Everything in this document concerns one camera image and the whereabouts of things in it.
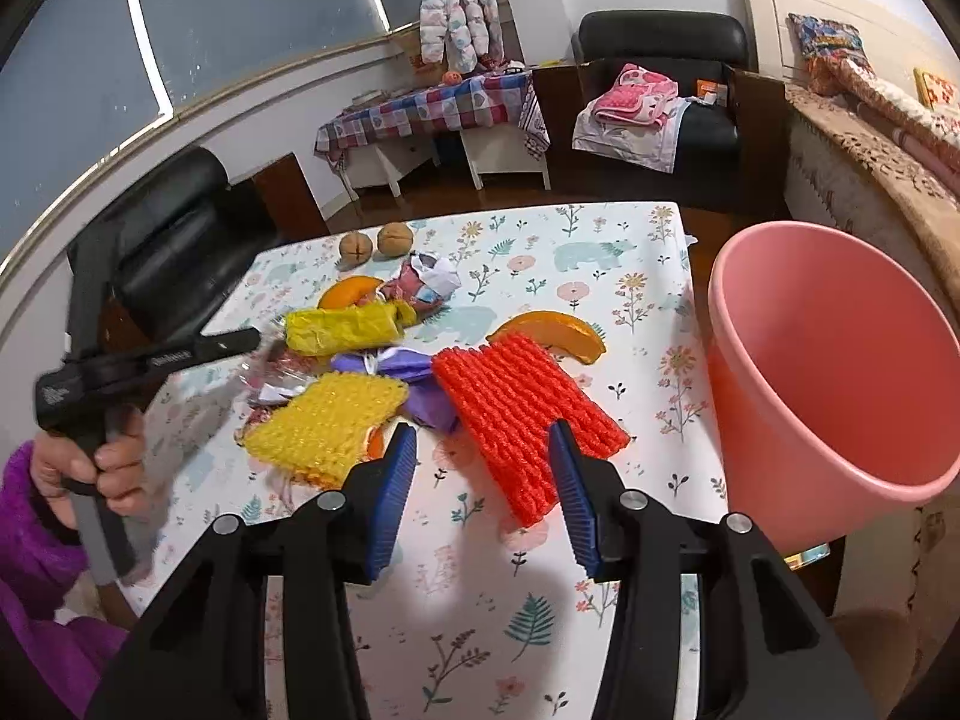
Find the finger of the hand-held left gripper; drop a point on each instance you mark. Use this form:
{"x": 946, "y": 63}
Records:
{"x": 232, "y": 343}

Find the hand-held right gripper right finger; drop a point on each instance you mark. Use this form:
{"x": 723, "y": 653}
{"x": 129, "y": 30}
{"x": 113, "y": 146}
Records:
{"x": 574, "y": 502}

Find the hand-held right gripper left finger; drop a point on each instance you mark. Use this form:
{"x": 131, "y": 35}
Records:
{"x": 394, "y": 499}

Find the clear plastic wrapper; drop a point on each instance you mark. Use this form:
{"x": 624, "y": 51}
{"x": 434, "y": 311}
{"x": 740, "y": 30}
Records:
{"x": 274, "y": 382}

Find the yellow foam fruit net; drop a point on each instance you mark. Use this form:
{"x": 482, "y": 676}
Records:
{"x": 322, "y": 427}

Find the red foam fruit net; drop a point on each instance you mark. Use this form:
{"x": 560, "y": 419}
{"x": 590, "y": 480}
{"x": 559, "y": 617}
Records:
{"x": 517, "y": 412}

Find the yellow plastic wrapper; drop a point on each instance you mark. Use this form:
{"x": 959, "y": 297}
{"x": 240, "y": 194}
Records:
{"x": 345, "y": 328}

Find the pink wrapper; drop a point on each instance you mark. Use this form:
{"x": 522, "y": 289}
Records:
{"x": 416, "y": 286}

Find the pink plastic bin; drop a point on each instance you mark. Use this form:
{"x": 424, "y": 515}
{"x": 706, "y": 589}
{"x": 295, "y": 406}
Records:
{"x": 825, "y": 360}

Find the person's left forearm purple sleeve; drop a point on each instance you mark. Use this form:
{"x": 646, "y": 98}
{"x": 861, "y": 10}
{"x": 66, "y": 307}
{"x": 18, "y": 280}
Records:
{"x": 37, "y": 600}

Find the person's left hand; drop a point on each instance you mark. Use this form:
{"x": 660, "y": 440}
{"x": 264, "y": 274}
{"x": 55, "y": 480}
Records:
{"x": 120, "y": 465}

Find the purple crumpled plastic bag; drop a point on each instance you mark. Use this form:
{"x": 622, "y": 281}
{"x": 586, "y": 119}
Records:
{"x": 420, "y": 390}

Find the black leather chair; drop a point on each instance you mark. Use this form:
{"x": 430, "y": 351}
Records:
{"x": 180, "y": 232}

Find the small orange fruit peel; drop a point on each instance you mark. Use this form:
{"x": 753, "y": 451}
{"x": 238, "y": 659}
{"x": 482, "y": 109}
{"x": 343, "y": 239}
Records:
{"x": 345, "y": 292}

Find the brown walnut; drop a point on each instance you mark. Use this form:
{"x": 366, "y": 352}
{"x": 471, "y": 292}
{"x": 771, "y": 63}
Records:
{"x": 355, "y": 249}
{"x": 395, "y": 240}

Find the large orange fruit peel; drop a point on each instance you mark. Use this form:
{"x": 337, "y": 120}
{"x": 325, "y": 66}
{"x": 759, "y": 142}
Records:
{"x": 555, "y": 334}

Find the floral tablecloth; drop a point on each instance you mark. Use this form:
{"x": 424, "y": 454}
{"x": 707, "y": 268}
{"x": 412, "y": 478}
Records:
{"x": 645, "y": 292}

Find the checkered cloth side table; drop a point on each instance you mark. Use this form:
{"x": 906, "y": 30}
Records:
{"x": 435, "y": 105}

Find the small white table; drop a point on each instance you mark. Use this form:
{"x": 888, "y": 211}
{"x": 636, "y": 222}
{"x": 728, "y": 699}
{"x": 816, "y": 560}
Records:
{"x": 502, "y": 157}

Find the pink patterned puffer jacket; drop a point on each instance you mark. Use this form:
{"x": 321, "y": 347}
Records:
{"x": 457, "y": 15}

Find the pink folded clothes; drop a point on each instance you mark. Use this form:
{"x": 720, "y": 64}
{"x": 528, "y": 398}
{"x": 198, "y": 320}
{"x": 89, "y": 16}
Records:
{"x": 637, "y": 97}

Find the small orange box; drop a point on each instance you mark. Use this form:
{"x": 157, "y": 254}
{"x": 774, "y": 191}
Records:
{"x": 709, "y": 90}

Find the brown leaf pattern blanket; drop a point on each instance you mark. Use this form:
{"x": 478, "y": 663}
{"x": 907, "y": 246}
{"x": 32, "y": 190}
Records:
{"x": 862, "y": 150}

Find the black leather armchair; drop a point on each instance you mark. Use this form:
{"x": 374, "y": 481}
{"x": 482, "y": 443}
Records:
{"x": 660, "y": 37}

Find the orange dotted quilt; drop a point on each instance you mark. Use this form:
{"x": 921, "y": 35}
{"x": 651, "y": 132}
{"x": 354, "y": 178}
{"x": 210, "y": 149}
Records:
{"x": 892, "y": 101}

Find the white bed headboard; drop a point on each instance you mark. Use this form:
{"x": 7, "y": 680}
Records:
{"x": 772, "y": 15}

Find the colourful printed pillow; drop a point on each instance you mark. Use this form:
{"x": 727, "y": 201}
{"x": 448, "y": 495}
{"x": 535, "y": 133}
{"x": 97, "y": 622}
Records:
{"x": 829, "y": 41}

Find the yellow floral pillow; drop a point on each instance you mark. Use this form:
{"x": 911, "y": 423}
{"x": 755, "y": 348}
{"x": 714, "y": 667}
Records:
{"x": 941, "y": 88}

